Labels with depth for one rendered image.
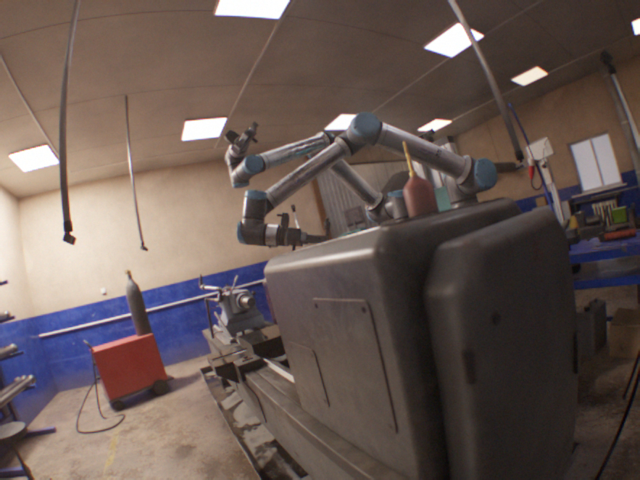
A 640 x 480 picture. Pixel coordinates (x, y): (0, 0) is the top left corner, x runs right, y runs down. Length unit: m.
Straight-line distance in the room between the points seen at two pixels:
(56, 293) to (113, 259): 1.21
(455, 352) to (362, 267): 0.19
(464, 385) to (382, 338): 0.15
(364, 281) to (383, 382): 0.18
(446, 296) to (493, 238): 0.12
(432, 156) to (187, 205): 4.91
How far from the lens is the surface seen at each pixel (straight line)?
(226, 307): 2.37
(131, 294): 4.35
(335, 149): 1.48
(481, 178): 1.53
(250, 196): 1.26
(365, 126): 1.38
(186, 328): 5.72
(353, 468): 0.79
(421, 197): 0.64
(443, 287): 0.45
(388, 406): 0.58
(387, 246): 0.47
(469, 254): 0.45
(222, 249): 5.79
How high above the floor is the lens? 1.33
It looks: 1 degrees up
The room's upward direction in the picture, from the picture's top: 14 degrees counter-clockwise
